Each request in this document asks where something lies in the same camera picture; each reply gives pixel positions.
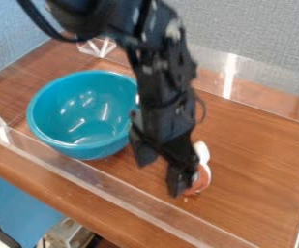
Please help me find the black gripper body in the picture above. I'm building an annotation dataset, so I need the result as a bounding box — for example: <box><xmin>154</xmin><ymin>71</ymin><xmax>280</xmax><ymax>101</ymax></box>
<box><xmin>127</xmin><ymin>93</ymin><xmax>199</xmax><ymax>169</ymax></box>

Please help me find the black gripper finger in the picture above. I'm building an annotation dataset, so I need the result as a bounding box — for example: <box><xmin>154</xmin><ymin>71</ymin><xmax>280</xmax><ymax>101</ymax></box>
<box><xmin>166</xmin><ymin>164</ymin><xmax>199</xmax><ymax>198</ymax></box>
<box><xmin>130</xmin><ymin>132</ymin><xmax>158</xmax><ymax>168</ymax></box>

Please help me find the brown and white toy mushroom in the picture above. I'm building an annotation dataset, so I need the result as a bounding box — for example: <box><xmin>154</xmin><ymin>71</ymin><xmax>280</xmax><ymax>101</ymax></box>
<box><xmin>184</xmin><ymin>141</ymin><xmax>212</xmax><ymax>196</ymax></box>

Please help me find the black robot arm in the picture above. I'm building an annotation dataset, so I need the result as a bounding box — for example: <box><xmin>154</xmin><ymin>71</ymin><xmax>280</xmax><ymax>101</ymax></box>
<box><xmin>16</xmin><ymin>0</ymin><xmax>199</xmax><ymax>197</ymax></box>

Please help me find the blue bowl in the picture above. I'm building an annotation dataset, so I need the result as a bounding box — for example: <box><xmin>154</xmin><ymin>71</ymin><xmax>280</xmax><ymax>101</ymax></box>
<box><xmin>26</xmin><ymin>70</ymin><xmax>138</xmax><ymax>160</ymax></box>

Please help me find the clear acrylic front barrier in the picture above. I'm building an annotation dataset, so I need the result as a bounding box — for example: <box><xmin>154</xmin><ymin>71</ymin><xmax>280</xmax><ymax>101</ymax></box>
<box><xmin>0</xmin><ymin>117</ymin><xmax>258</xmax><ymax>248</ymax></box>

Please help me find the clear acrylic barrier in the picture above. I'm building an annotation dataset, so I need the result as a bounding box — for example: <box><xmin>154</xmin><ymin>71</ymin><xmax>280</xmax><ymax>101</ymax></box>
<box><xmin>0</xmin><ymin>117</ymin><xmax>258</xmax><ymax>248</ymax></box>
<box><xmin>107</xmin><ymin>38</ymin><xmax>299</xmax><ymax>129</ymax></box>

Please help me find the clear acrylic back barrier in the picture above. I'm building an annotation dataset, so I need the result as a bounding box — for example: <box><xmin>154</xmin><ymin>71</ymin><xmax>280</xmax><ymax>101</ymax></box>
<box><xmin>107</xmin><ymin>38</ymin><xmax>299</xmax><ymax>129</ymax></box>

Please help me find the white box under table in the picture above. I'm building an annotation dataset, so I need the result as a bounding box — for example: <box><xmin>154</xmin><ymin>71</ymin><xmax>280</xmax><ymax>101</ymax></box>
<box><xmin>35</xmin><ymin>218</ymin><xmax>95</xmax><ymax>248</ymax></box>

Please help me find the black cable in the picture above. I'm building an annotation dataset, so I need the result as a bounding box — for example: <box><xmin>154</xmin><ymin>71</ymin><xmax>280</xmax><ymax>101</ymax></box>
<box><xmin>190</xmin><ymin>90</ymin><xmax>208</xmax><ymax>125</ymax></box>

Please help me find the clear acrylic corner bracket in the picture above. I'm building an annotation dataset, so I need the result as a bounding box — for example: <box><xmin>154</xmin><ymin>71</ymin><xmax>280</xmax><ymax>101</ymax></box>
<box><xmin>76</xmin><ymin>38</ymin><xmax>116</xmax><ymax>58</ymax></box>

